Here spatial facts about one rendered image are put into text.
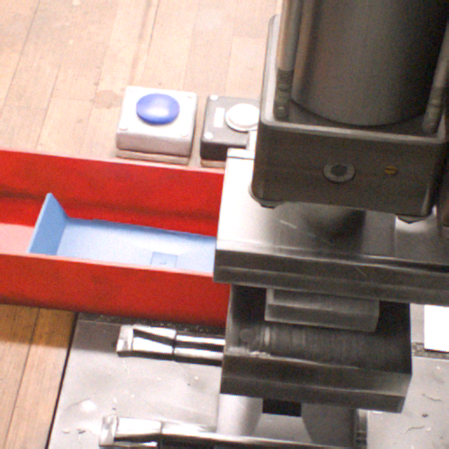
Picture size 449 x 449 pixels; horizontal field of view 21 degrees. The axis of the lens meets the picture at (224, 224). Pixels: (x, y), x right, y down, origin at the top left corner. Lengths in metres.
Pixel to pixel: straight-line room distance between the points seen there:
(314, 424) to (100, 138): 0.41
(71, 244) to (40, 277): 0.07
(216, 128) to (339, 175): 0.51
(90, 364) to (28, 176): 0.19
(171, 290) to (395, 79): 0.42
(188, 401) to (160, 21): 0.48
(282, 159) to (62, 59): 0.65
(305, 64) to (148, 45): 0.67
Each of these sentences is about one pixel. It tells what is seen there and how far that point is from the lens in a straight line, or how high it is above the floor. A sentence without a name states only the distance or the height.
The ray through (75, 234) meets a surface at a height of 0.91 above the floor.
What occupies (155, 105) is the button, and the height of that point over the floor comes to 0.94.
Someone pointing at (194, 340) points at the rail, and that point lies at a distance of 0.82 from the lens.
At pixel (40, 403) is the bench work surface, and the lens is 0.90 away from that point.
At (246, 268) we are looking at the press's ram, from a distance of 0.63.
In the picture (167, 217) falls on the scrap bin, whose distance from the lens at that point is 1.02.
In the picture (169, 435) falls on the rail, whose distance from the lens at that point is 0.78.
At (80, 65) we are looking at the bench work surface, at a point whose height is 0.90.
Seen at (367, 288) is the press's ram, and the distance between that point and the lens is 0.63.
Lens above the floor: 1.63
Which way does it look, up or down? 46 degrees down
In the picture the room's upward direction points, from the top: 5 degrees clockwise
